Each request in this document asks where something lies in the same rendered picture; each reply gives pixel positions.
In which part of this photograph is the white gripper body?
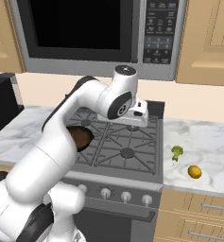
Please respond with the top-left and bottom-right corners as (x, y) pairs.
(96, 112), (150, 129)

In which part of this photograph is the grey gas stove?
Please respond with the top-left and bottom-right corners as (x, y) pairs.
(60, 100), (165, 242)

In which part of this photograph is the beige drawer front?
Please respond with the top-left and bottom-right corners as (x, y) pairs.
(152, 210), (224, 242)
(156, 188), (224, 226)

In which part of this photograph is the silver drawer handle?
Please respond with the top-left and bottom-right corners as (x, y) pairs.
(187, 230), (224, 242)
(200, 202), (224, 213)

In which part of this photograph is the white stove knob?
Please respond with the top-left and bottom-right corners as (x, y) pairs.
(120, 191), (132, 204)
(100, 187), (112, 199)
(141, 194), (153, 208)
(78, 183), (88, 194)

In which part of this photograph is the silver microwave oven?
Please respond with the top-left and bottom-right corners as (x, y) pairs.
(9, 0), (189, 81)

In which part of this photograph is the yellow lemon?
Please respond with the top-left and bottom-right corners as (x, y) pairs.
(187, 164), (203, 180)

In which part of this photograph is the beige wall cupboard door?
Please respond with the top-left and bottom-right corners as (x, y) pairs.
(0, 0), (26, 74)
(175, 0), (224, 87)

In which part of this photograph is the black countertop appliance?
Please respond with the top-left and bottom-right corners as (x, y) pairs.
(0, 72), (26, 139)

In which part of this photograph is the silver microwave door handle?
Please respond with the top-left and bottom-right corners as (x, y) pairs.
(130, 0), (140, 63)

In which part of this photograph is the black microwave door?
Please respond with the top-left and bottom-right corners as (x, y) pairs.
(9, 0), (140, 63)

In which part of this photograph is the dark brown pan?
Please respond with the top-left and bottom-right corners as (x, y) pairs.
(65, 125), (95, 153)

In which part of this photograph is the dark oven door handle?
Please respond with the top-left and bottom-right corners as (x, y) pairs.
(83, 204), (157, 223)

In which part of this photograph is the green broccoli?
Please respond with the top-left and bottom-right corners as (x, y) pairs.
(170, 145), (184, 163)

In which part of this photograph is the dark oven door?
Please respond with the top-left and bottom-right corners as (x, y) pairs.
(73, 203), (159, 242)

